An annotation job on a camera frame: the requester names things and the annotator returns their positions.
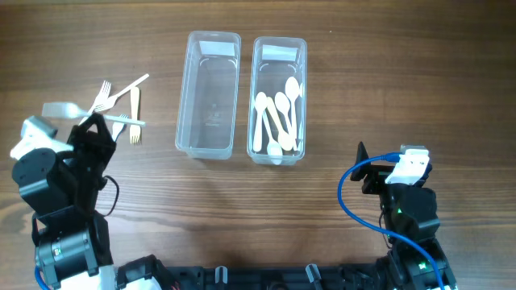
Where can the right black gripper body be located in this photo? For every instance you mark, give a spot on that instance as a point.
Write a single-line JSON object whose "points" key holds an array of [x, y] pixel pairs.
{"points": [[373, 182]]}

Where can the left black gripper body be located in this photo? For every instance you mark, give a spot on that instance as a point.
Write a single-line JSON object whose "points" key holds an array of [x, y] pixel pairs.
{"points": [[90, 142]]}

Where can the white fork thick handle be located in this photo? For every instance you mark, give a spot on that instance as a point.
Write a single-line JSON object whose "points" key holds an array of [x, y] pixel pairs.
{"points": [[117, 129]]}

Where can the yellow plastic fork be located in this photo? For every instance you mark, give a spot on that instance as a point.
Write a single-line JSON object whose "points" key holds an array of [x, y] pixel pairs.
{"points": [[135, 130]]}

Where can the yellow plastic spoon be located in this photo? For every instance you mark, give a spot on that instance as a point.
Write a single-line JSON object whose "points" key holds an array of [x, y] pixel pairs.
{"points": [[283, 137]]}

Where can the white spoon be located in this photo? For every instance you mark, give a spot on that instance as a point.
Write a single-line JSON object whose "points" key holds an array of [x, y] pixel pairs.
{"points": [[283, 105], [292, 91], [274, 149]]}

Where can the white spoon horizontal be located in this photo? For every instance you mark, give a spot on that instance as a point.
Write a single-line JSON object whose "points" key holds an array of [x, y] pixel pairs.
{"points": [[260, 105]]}

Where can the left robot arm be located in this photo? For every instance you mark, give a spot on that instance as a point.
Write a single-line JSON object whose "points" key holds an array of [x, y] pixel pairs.
{"points": [[61, 182]]}

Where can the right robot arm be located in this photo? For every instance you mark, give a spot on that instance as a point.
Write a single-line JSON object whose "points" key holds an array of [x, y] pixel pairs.
{"points": [[408, 220]]}

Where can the right clear plastic container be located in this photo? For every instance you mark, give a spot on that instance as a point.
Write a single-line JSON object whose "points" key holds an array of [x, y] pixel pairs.
{"points": [[277, 112]]}

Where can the clear plastic container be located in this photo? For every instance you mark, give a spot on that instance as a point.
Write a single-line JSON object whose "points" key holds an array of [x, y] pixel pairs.
{"points": [[209, 95], [277, 112]]}

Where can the left clear plastic container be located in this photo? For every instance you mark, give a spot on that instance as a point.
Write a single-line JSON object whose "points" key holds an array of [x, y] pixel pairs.
{"points": [[209, 95]]}

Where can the white fork long handle top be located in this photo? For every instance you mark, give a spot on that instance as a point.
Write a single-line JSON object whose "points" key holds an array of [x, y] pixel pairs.
{"points": [[111, 100]]}

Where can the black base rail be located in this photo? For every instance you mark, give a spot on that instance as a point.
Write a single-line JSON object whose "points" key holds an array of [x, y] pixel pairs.
{"points": [[351, 276]]}

